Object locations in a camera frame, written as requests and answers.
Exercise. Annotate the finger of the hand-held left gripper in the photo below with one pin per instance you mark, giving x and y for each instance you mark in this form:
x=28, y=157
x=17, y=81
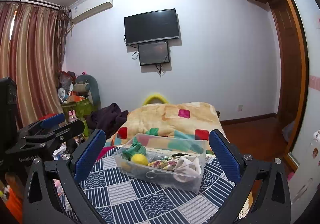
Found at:
x=67, y=127
x=52, y=119

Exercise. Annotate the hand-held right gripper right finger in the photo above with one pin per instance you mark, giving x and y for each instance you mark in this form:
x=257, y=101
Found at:
x=225, y=156

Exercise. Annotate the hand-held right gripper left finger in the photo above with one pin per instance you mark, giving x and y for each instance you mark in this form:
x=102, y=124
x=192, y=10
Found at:
x=91, y=154

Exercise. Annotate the white sock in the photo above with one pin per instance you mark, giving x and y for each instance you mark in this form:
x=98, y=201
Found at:
x=186, y=164

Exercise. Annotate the green knit glove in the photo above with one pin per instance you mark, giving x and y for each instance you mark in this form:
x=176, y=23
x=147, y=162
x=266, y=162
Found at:
x=136, y=149

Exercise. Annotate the yellow ball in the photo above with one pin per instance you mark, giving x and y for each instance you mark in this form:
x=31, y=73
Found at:
x=140, y=159

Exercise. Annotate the clear plastic storage box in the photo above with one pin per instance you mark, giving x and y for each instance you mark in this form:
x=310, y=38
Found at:
x=175, y=181

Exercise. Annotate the floral cloth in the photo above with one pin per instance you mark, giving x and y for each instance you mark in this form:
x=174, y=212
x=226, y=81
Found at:
x=162, y=164

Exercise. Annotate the red box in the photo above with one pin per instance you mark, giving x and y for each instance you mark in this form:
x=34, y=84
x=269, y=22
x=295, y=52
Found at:
x=47, y=115

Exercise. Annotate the pink bunny toy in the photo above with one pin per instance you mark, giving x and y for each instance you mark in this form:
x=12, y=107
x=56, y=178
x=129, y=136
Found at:
x=72, y=115

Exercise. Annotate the green storage bag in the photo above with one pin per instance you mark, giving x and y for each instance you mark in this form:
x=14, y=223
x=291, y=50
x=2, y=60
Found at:
x=78, y=110

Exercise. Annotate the small white fan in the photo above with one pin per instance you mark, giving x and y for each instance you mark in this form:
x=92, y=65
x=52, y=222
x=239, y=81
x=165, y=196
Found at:
x=61, y=94

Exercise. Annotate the dark purple garment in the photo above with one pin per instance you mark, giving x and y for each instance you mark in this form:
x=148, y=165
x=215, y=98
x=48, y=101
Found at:
x=107, y=119

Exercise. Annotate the teal plush toy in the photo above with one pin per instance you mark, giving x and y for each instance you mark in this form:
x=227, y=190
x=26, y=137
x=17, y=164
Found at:
x=87, y=86

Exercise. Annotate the striped brown curtain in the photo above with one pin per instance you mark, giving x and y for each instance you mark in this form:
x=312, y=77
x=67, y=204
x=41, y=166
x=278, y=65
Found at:
x=30, y=58

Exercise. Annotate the grey bag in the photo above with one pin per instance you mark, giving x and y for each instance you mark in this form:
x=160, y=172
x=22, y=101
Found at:
x=290, y=129

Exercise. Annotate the yellow patterned blanket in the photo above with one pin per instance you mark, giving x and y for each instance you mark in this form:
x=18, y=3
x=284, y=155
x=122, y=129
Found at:
x=162, y=114

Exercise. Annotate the blue patterned bedsheet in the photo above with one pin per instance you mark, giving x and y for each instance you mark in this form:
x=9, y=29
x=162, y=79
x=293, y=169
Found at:
x=150, y=204

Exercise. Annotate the yellow plush pillow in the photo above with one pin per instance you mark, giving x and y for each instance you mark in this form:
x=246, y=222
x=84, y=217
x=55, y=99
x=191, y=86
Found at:
x=155, y=97

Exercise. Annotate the white sliding wardrobe door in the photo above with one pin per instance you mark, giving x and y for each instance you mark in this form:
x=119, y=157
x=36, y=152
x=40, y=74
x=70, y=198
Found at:
x=313, y=114

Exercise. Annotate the wooden room door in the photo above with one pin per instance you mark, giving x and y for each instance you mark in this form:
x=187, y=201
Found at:
x=285, y=63

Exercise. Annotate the white air conditioner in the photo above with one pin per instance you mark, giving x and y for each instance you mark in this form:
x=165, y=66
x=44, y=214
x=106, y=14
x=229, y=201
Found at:
x=91, y=6

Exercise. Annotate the white wall socket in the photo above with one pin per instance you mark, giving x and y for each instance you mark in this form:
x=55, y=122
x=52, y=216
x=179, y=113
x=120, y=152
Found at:
x=240, y=108

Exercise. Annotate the small black wall monitor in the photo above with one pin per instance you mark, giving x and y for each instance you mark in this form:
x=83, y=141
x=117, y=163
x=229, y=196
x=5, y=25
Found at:
x=153, y=53

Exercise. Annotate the white curtain rail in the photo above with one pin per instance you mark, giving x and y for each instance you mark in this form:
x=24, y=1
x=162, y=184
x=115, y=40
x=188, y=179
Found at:
x=32, y=1

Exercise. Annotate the large black wall television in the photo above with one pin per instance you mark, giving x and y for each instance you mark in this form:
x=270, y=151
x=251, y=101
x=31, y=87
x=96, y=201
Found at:
x=152, y=26

